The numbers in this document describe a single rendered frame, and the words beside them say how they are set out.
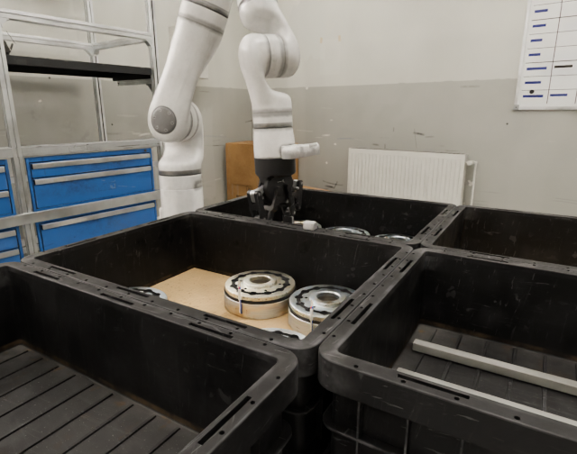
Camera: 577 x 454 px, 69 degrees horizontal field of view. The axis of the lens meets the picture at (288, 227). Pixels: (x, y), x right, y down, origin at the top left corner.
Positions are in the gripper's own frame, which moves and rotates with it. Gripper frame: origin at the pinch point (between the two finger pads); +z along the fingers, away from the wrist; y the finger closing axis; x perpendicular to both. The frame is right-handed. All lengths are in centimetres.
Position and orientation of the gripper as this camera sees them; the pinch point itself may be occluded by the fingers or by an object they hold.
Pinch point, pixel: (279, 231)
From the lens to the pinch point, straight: 80.7
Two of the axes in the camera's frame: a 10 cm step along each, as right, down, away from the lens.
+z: 0.5, 9.6, 2.6
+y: -6.1, 2.3, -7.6
